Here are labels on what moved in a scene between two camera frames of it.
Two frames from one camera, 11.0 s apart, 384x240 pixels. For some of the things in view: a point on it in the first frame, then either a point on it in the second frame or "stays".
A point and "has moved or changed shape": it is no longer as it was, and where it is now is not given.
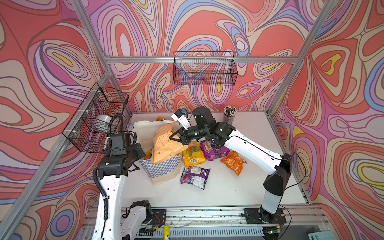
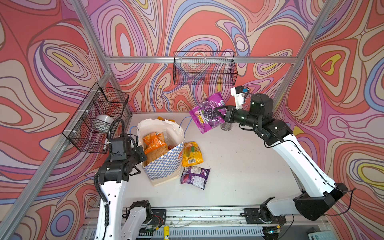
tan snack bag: x=163 y=147 has moved or changed shape
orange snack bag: x=234 y=161 → x=152 y=141
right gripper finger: x=183 y=139 → x=220 y=114
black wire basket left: x=88 y=129 stays
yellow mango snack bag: x=193 y=155 stays
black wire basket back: x=206 y=68 stays
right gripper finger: x=182 y=129 → x=218 y=107
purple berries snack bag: x=194 y=176 stays
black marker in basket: x=105 y=145 stays
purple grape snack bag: x=212 y=151 → x=205 y=115
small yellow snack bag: x=160 y=119 stays
